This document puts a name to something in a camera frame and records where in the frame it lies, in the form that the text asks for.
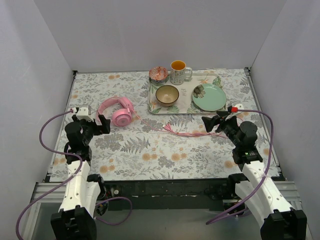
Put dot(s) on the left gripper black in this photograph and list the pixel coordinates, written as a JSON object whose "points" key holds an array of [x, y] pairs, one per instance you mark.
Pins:
{"points": [[94, 125]]}

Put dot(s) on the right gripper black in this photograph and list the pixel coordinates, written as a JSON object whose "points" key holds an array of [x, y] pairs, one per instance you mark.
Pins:
{"points": [[219, 122]]}

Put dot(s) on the pink headphones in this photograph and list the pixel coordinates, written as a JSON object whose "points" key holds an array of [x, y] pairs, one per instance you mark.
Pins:
{"points": [[122, 117]]}

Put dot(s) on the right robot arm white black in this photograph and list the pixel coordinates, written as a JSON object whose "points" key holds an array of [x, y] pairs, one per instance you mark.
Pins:
{"points": [[276, 217]]}

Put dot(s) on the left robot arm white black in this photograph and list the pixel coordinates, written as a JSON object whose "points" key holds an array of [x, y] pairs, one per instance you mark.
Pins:
{"points": [[75, 217]]}

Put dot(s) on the mint green plate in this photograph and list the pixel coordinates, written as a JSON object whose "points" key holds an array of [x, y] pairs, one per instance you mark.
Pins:
{"points": [[209, 97]]}

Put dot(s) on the beige brown bowl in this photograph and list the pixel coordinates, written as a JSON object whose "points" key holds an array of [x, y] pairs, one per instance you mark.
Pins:
{"points": [[167, 95]]}

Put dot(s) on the floral serving tray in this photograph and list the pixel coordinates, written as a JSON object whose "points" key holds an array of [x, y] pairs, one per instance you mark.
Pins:
{"points": [[184, 104]]}

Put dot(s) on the floral table mat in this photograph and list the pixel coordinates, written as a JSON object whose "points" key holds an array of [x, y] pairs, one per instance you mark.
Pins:
{"points": [[152, 146]]}

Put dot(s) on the floral mug orange inside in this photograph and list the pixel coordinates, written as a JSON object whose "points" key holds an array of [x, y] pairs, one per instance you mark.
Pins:
{"points": [[180, 73]]}

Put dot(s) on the red patterned small bowl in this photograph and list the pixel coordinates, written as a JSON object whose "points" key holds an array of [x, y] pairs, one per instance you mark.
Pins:
{"points": [[158, 74]]}

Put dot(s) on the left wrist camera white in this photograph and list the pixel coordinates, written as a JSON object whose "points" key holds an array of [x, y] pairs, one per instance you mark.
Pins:
{"points": [[83, 113]]}

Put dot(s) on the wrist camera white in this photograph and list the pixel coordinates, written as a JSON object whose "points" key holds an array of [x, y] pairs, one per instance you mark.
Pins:
{"points": [[83, 113], [235, 109]]}

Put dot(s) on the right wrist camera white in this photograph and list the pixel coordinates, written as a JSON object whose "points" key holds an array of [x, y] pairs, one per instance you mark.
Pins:
{"points": [[235, 109]]}

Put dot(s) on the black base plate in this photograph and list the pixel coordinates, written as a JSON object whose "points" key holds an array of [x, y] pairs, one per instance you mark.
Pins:
{"points": [[214, 194]]}

